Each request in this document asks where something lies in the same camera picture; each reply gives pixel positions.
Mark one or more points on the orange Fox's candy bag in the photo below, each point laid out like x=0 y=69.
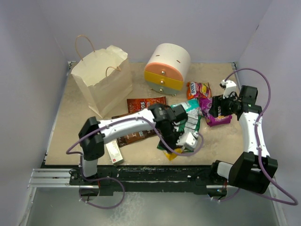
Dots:
x=198 y=90

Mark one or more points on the white paper bag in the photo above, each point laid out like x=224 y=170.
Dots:
x=103 y=77

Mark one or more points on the small white box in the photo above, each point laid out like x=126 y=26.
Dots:
x=114 y=152

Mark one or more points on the yellow snack packet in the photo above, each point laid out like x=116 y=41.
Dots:
x=172 y=155

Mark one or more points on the purple snack bag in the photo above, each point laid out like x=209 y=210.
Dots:
x=205 y=105

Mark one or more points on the brown Kettle chips bag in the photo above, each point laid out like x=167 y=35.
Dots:
x=134 y=137

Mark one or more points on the green snack bag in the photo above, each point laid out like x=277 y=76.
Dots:
x=192 y=124

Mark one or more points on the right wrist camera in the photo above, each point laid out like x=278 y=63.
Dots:
x=229 y=88

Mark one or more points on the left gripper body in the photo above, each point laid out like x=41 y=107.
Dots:
x=170 y=136

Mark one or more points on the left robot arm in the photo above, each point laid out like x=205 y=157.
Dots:
x=95 y=134

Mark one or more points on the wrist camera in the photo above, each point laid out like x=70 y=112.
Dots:
x=229 y=88
x=188 y=140

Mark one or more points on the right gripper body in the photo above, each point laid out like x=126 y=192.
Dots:
x=227 y=105

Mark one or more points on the red chips bag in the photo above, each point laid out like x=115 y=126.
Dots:
x=137 y=104

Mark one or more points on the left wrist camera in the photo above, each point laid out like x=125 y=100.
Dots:
x=188 y=140

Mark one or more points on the teal snack bag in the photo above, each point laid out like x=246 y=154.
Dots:
x=190 y=106

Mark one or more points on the pastel mini drawer cabinet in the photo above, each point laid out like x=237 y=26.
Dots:
x=167 y=69

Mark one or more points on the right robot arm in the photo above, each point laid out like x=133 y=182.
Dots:
x=245 y=173

